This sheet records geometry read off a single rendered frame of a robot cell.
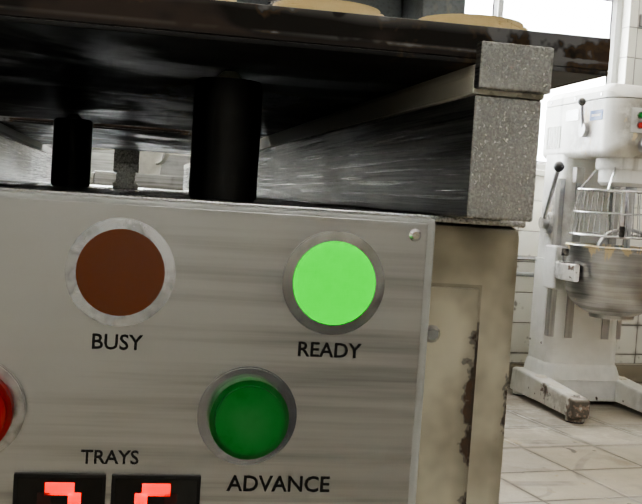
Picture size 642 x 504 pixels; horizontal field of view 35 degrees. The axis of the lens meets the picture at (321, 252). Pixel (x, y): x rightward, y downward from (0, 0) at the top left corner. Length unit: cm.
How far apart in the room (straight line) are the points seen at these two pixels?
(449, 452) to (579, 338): 428
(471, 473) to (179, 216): 17
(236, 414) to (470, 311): 12
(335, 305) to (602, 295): 396
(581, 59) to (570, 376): 431
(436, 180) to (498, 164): 4
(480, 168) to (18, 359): 19
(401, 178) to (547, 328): 419
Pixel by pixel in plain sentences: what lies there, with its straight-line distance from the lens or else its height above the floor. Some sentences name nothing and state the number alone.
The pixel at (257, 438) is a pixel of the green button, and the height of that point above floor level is 75.
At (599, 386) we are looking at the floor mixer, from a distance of 478.
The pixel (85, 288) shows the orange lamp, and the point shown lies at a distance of 38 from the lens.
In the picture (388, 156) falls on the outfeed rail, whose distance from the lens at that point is 53.
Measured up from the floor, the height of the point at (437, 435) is 75.
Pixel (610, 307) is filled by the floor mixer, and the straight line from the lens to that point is 437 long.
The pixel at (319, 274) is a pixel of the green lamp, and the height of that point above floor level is 82.
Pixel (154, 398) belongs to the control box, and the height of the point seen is 77.
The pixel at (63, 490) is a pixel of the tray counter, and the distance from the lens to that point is 40.
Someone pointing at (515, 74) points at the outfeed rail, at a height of 90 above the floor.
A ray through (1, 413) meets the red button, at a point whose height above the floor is 76.
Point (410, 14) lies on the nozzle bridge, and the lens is 121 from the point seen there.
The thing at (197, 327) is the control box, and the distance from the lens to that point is 39.
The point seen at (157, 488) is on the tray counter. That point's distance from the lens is 40.
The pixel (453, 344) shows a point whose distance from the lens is 44.
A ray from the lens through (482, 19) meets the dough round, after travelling 43.
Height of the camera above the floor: 84
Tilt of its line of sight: 3 degrees down
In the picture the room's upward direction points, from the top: 4 degrees clockwise
